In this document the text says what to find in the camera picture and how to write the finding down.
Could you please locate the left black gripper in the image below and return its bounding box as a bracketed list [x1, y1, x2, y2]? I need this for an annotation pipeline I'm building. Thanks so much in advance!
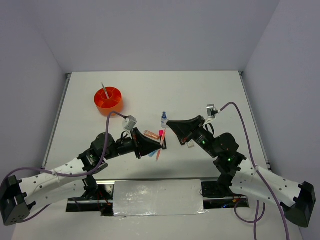
[103, 127, 162, 160]

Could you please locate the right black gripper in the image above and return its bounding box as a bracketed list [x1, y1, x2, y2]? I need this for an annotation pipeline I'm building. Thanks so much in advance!
[166, 114, 219, 158]

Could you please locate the clear orange pen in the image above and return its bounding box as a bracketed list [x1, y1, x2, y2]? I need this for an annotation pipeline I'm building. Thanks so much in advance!
[156, 128, 167, 162]

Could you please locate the clear green pen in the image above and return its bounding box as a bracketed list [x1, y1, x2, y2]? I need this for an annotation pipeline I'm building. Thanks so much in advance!
[101, 82, 110, 99]

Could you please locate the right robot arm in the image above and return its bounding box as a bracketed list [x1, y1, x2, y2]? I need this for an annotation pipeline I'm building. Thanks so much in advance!
[167, 115, 316, 228]

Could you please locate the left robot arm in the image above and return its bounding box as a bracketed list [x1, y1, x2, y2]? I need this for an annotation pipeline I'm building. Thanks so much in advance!
[0, 128, 162, 226]

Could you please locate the translucent blue correction tape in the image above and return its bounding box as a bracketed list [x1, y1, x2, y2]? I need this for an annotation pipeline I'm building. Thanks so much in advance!
[148, 151, 157, 158]

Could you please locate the pink black highlighter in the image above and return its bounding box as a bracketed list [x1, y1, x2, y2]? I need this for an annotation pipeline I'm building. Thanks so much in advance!
[159, 129, 167, 150]

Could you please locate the clear spray bottle blue cap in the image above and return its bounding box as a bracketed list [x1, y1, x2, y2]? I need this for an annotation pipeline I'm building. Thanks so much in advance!
[160, 111, 168, 129]

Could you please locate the silver taped plate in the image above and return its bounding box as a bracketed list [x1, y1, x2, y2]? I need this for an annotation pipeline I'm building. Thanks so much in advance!
[113, 179, 205, 217]

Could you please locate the orange round desk organizer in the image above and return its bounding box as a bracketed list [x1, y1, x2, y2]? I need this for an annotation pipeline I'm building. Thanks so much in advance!
[93, 86, 124, 116]

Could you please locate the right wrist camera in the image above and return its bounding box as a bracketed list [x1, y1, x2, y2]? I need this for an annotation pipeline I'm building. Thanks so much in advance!
[204, 104, 220, 125]

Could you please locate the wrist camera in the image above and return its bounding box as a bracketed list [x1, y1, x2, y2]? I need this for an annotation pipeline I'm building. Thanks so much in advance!
[204, 104, 220, 125]
[122, 115, 137, 132]

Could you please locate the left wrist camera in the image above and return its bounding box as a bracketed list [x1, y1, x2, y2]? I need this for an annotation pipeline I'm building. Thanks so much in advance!
[122, 115, 137, 132]

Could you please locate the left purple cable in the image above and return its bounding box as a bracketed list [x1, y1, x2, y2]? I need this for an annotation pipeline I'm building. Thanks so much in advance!
[0, 111, 130, 223]

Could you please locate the purple cable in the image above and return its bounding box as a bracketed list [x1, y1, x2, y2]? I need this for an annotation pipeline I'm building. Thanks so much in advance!
[0, 111, 130, 223]
[219, 101, 291, 240]

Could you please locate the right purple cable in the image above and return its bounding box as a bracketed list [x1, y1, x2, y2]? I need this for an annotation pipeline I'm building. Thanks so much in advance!
[219, 101, 291, 240]

